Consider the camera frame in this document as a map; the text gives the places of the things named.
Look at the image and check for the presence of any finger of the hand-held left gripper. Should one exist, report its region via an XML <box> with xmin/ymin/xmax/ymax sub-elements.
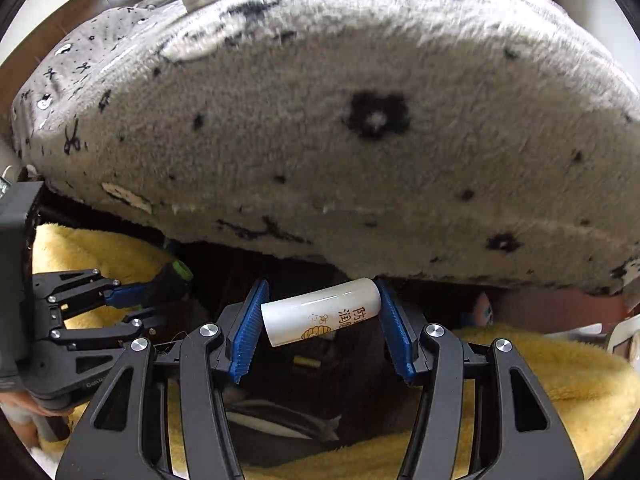
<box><xmin>47</xmin><ymin>310</ymin><xmax>167</xmax><ymax>349</ymax></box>
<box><xmin>33</xmin><ymin>269</ymin><xmax>157</xmax><ymax>319</ymax></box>

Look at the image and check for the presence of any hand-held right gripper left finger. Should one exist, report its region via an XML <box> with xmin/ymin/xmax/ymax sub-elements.
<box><xmin>55</xmin><ymin>279</ymin><xmax>271</xmax><ymax>480</ymax></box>

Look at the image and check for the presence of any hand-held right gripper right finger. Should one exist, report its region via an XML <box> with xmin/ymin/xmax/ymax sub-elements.
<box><xmin>375</xmin><ymin>277</ymin><xmax>586</xmax><ymax>480</ymax></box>

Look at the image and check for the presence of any dark bottle with green cap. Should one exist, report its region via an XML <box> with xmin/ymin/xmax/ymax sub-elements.
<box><xmin>152</xmin><ymin>259</ymin><xmax>195</xmax><ymax>311</ymax></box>

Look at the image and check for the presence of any white printed tube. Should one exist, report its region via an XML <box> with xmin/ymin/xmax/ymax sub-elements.
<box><xmin>260</xmin><ymin>277</ymin><xmax>383</xmax><ymax>349</ymax></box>

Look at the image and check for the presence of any black striped bag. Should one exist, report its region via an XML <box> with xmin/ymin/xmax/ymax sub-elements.
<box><xmin>222</xmin><ymin>390</ymin><xmax>347</xmax><ymax>467</ymax></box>

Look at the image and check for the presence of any person's left hand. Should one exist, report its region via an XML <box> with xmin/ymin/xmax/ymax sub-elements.
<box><xmin>0</xmin><ymin>394</ymin><xmax>76</xmax><ymax>441</ymax></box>

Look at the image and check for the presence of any blue and orange plush toy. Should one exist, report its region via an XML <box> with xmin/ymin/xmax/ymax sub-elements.
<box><xmin>460</xmin><ymin>292</ymin><xmax>496</xmax><ymax>328</ymax></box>

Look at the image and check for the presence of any grey printed fleece blanket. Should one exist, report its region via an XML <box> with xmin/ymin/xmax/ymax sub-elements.
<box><xmin>10</xmin><ymin>0</ymin><xmax>640</xmax><ymax>297</ymax></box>

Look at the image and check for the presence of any yellow fleece blanket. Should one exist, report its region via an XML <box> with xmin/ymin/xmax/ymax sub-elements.
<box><xmin>30</xmin><ymin>222</ymin><xmax>640</xmax><ymax>480</ymax></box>

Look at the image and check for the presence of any white framed object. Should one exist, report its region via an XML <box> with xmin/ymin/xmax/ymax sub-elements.
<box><xmin>605</xmin><ymin>315</ymin><xmax>640</xmax><ymax>359</ymax></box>

